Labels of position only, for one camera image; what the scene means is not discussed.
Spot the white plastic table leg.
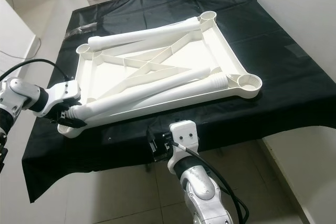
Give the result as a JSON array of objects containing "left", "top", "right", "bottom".
[
  {"left": 69, "top": 73, "right": 233, "bottom": 123},
  {"left": 87, "top": 17, "right": 203, "bottom": 52},
  {"left": 92, "top": 68, "right": 213, "bottom": 102}
]

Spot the white plastic children table top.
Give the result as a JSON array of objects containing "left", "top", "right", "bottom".
[{"left": 55, "top": 10, "right": 264, "bottom": 139}]

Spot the black table cloth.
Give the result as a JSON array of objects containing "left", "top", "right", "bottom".
[{"left": 22, "top": 0, "right": 336, "bottom": 204}]

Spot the clear adhesive tape patch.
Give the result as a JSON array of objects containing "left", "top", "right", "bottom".
[{"left": 66, "top": 24, "right": 96, "bottom": 39}]

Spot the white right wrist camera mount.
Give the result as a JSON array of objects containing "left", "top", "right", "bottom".
[{"left": 167, "top": 120, "right": 200, "bottom": 175}]

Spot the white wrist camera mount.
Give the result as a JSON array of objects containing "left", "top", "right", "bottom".
[
  {"left": 46, "top": 81, "right": 82, "bottom": 117},
  {"left": 167, "top": 120, "right": 200, "bottom": 175}
]

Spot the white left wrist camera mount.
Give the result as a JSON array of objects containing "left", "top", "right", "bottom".
[{"left": 46, "top": 81, "right": 82, "bottom": 117}]

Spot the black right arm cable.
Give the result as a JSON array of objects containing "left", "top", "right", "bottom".
[{"left": 169, "top": 136, "right": 251, "bottom": 224}]

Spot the long black wall cable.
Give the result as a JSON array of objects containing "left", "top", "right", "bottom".
[{"left": 0, "top": 50, "right": 38, "bottom": 63}]

